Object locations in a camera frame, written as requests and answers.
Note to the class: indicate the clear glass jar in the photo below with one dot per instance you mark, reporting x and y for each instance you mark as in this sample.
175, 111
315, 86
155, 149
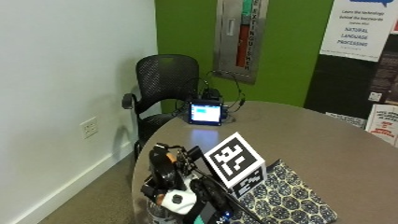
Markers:
156, 214

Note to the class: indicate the red fire extinguisher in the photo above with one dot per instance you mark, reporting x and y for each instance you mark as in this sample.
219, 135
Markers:
244, 43

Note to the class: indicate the black notice board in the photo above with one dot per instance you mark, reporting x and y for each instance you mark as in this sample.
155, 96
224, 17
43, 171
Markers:
340, 87

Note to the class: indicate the black mesh office chair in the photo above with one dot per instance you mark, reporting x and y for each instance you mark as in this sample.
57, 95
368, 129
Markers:
166, 77

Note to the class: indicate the small white label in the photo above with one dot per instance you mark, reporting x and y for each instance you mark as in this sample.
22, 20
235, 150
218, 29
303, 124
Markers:
375, 96

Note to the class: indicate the black device behind monitor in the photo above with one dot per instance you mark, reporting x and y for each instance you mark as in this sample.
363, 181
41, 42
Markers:
212, 94

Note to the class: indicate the white wall outlet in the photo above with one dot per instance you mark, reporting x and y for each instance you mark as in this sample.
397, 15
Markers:
90, 127

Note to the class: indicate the white cube with black markers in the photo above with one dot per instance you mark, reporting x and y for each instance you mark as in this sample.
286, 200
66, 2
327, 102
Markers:
235, 157

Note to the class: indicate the metal fire extinguisher cabinet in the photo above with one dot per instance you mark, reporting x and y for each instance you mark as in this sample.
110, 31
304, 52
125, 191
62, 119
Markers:
226, 59

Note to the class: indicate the red and white leaflet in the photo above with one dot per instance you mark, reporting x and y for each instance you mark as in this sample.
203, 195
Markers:
384, 124

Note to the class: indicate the white poster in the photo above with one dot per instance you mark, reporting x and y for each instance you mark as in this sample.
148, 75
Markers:
356, 28

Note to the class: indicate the small black monitor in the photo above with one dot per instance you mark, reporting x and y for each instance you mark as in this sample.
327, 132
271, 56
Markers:
206, 113

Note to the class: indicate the patterned fabric pouch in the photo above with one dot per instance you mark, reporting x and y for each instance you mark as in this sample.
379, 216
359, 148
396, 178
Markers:
287, 199

